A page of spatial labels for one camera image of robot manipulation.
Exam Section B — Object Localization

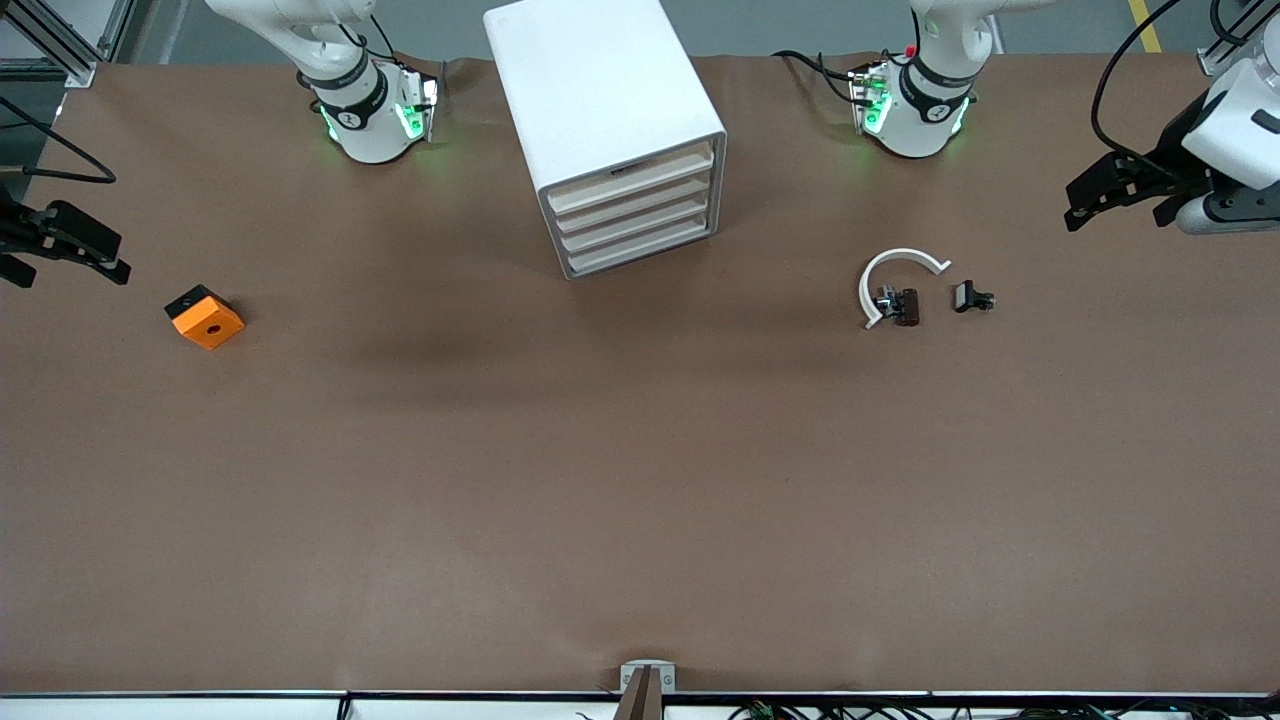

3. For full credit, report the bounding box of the white curved plastic arc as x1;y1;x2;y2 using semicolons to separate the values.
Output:
858;247;953;331

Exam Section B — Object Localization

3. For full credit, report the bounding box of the dark brown small component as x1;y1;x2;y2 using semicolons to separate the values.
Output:
876;286;921;328

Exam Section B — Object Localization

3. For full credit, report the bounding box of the brown table cover sheet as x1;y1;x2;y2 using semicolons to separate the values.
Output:
0;52;1280;694

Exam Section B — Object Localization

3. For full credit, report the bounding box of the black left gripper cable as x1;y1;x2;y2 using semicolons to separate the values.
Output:
1092;0;1280;181

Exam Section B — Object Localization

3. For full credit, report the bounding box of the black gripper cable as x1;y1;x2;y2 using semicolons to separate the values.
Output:
1092;0;1280;181
0;95;118;187

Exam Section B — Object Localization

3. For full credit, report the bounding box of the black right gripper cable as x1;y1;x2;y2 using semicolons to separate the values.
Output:
0;95;118;187

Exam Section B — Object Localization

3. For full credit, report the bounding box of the aluminium frame post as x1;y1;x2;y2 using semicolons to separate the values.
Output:
0;0;101;89
1198;0;1280;78

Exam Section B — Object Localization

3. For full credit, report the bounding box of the orange button enclosure box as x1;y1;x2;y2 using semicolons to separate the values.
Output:
164;284;246;351

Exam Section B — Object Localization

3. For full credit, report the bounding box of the black arm base cable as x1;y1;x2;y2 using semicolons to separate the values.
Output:
773;48;873;106

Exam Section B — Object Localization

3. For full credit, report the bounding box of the grey metal bracket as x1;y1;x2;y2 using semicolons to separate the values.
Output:
620;661;677;694

